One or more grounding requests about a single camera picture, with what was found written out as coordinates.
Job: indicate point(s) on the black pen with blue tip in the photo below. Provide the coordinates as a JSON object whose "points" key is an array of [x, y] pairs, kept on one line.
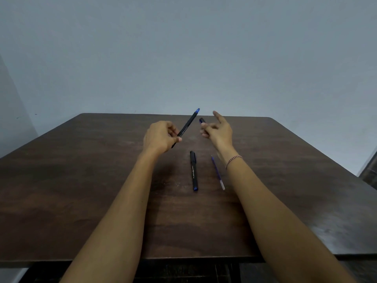
{"points": [[193, 172]]}

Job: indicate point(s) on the person's right hand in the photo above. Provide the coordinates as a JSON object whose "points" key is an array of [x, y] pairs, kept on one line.
{"points": [[221, 134]]}

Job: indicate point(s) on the person's right forearm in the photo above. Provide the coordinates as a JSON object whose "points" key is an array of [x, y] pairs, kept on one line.
{"points": [[274, 221]]}

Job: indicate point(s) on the person's left hand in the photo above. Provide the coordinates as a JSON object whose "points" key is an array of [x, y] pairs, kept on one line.
{"points": [[157, 138]]}

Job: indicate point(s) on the dark furniture piece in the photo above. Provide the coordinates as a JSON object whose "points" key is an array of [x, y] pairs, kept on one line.
{"points": [[369, 172]]}

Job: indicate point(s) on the person's left thumb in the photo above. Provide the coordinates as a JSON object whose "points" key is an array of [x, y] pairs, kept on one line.
{"points": [[176, 139]]}

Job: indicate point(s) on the blue pen refill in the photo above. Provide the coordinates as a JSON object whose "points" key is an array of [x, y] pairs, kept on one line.
{"points": [[217, 172]]}

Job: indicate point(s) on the person's right fingers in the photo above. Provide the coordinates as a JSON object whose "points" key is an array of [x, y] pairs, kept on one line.
{"points": [[209, 128]]}

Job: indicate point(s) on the black pen barrel blue end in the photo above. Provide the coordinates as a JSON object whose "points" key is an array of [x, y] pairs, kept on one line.
{"points": [[188, 125]]}

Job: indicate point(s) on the person's left forearm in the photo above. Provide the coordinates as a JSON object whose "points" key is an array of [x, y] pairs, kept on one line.
{"points": [[117, 221]]}

